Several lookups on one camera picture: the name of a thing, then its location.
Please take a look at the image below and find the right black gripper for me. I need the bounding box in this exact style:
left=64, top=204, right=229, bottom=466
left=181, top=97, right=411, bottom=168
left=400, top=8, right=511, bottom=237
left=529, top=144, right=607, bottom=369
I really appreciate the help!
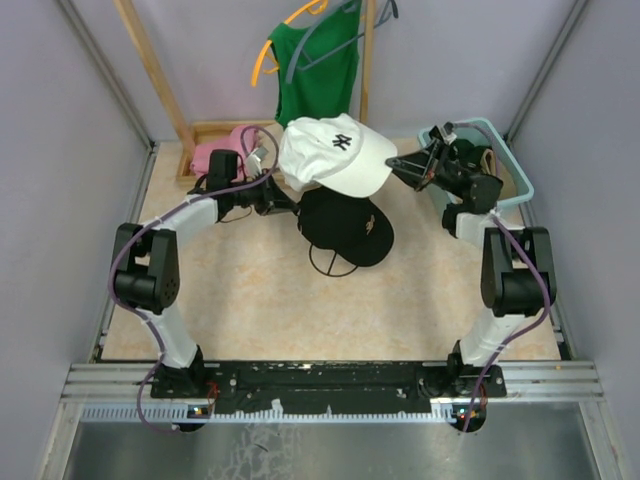
left=383, top=139, right=472, bottom=199

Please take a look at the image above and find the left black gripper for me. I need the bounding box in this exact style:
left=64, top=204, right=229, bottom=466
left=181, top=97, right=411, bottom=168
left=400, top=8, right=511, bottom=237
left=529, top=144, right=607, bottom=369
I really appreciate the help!
left=228, top=168, right=298, bottom=216

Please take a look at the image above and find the white cap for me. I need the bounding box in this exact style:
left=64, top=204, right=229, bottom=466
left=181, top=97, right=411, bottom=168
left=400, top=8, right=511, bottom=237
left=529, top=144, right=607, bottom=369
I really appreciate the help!
left=278, top=114, right=398, bottom=198

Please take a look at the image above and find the khaki cap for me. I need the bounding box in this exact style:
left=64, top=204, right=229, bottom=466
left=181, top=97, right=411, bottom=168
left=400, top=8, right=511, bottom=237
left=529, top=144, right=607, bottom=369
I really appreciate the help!
left=480, top=148, right=517, bottom=200

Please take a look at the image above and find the black cap gold logo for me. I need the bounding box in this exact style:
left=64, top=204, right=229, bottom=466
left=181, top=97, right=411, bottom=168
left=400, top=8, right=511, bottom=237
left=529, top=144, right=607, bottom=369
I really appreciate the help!
left=297, top=187, right=395, bottom=267

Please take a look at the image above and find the black wire hat stand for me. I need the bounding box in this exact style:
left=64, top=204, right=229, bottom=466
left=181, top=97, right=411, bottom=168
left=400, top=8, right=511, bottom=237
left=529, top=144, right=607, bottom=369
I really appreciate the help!
left=308, top=245, right=358, bottom=278

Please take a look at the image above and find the wooden clothes rack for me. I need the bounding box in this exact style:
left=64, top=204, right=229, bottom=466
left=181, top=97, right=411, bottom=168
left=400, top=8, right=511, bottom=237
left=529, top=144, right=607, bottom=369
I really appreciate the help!
left=114, top=1, right=377, bottom=189

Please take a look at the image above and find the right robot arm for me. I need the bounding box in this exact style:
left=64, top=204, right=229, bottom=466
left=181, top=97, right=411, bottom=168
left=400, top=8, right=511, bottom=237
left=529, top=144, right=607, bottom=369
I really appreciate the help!
left=386, top=138, right=557, bottom=396

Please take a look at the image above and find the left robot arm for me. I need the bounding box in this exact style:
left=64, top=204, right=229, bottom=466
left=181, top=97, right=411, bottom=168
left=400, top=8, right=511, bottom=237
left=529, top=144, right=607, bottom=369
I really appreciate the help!
left=108, top=147, right=297, bottom=397

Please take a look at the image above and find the beige folded cloth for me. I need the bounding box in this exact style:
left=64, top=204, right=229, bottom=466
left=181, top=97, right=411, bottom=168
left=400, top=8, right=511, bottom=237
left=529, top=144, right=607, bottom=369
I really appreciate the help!
left=256, top=123, right=284, bottom=170

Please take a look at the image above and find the pink folded cloth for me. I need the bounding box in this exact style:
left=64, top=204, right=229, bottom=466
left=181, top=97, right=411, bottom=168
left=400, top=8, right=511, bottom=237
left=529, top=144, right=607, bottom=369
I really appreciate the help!
left=190, top=124, right=262, bottom=179

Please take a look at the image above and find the light blue plastic bin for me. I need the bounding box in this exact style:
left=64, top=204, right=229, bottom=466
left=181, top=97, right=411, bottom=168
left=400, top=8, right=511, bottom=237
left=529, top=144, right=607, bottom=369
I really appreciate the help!
left=417, top=117, right=536, bottom=221

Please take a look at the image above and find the green tank top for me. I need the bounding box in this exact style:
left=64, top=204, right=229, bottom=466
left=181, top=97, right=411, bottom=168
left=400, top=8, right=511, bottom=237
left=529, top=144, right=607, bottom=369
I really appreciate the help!
left=269, top=24, right=359, bottom=127

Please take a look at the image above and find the grey-blue clothes hanger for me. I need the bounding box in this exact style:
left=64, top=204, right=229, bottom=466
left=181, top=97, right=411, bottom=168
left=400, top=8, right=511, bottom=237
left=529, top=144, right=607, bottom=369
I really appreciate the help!
left=284, top=1, right=367, bottom=85

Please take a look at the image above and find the yellow clothes hanger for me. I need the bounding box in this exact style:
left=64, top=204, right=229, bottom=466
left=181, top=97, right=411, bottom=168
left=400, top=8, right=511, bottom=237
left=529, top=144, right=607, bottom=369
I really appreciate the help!
left=250, top=0, right=329, bottom=88

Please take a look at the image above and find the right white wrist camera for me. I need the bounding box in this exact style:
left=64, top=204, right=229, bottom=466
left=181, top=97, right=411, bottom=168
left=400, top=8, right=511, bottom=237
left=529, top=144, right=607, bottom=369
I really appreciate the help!
left=428, top=122, right=457, bottom=145

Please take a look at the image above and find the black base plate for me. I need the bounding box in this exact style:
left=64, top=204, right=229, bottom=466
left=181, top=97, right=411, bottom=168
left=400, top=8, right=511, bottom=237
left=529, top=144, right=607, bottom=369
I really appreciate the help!
left=151, top=361, right=507, bottom=415

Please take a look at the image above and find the aluminium rail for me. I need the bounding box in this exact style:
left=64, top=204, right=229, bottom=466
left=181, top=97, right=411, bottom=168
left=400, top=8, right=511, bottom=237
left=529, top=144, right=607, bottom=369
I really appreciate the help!
left=61, top=361, right=604, bottom=431

